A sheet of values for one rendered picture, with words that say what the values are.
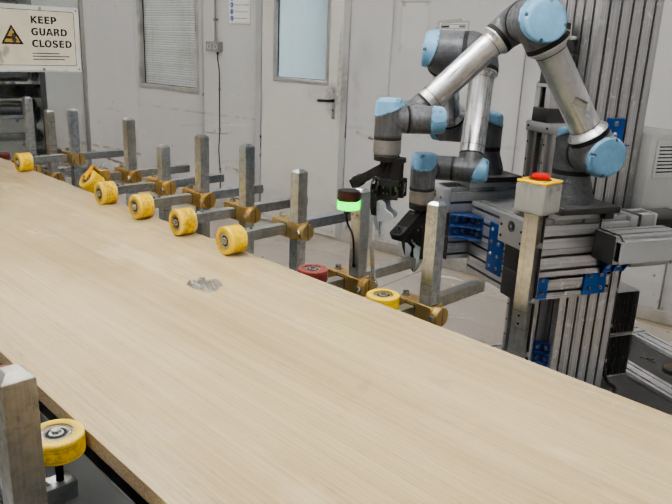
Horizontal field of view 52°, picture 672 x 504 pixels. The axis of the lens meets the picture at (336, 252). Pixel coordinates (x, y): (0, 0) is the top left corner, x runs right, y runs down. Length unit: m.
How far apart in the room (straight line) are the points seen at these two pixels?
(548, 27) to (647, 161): 0.79
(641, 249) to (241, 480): 1.57
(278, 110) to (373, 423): 4.76
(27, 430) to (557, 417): 0.81
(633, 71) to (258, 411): 1.81
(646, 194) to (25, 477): 2.19
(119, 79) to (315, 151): 2.64
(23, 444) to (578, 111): 1.64
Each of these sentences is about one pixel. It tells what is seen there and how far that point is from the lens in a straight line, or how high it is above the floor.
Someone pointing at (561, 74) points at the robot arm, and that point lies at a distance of 2.00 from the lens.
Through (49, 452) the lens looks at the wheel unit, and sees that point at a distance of 1.10.
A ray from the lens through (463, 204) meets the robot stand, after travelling 2.57.
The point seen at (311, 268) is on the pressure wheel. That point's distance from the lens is 1.82.
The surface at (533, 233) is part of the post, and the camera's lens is 1.52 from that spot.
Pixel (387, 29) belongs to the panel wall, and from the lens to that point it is 5.05.
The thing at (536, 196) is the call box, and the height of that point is 1.19.
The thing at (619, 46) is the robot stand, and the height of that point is 1.51.
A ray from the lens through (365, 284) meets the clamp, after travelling 1.86.
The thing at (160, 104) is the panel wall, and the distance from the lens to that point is 6.90.
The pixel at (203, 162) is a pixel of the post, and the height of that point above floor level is 1.08.
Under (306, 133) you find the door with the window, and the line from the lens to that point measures 5.54.
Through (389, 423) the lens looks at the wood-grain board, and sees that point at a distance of 1.13.
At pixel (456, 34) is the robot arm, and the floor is 1.52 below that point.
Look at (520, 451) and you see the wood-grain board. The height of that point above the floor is 0.90.
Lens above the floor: 1.47
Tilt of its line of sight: 17 degrees down
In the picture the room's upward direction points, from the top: 2 degrees clockwise
